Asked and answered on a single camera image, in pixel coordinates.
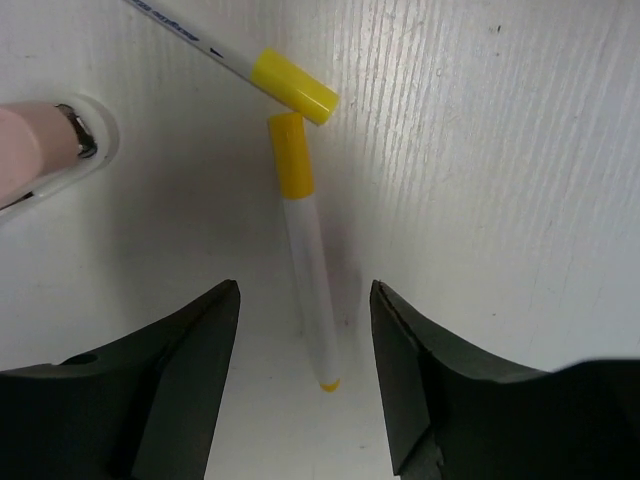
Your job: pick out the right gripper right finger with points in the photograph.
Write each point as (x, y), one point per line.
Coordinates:
(455, 411)

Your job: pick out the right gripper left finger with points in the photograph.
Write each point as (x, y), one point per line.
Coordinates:
(141, 407)

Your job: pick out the pink eraser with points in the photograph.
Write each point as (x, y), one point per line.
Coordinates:
(49, 145)

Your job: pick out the left yellow white pen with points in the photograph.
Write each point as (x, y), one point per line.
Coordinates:
(296, 180)

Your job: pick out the yellow white pen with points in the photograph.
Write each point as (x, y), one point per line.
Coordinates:
(262, 66)
(296, 180)

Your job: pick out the middle yellow white pen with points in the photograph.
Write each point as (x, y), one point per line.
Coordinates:
(262, 66)

